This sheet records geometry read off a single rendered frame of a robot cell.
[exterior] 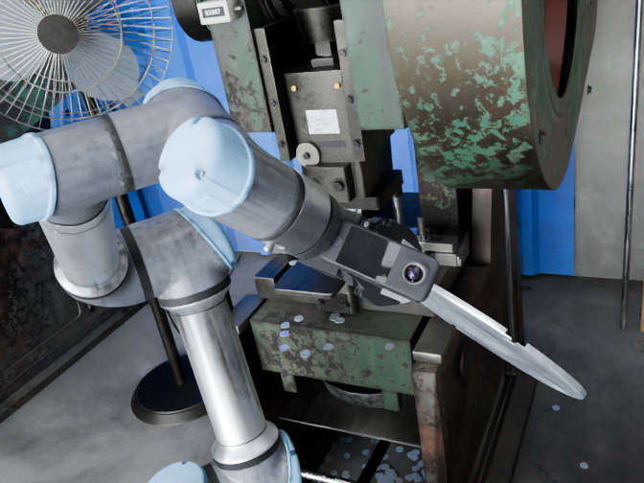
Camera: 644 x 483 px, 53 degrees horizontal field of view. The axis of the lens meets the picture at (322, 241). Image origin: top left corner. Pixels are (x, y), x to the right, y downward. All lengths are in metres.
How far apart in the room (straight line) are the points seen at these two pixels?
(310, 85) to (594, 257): 1.68
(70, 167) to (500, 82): 0.56
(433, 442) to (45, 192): 1.04
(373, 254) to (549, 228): 2.09
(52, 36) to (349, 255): 1.36
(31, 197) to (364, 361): 0.97
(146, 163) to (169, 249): 0.36
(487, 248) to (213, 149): 1.25
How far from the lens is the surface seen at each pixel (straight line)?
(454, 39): 0.91
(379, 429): 1.67
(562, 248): 2.73
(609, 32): 2.47
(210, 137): 0.53
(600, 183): 2.63
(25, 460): 2.51
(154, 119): 0.62
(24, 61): 1.94
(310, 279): 1.36
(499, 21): 0.89
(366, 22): 1.24
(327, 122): 1.38
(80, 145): 0.61
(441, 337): 1.37
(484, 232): 1.70
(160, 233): 0.97
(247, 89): 1.39
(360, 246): 0.63
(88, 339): 2.96
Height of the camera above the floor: 1.44
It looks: 26 degrees down
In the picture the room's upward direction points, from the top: 11 degrees counter-clockwise
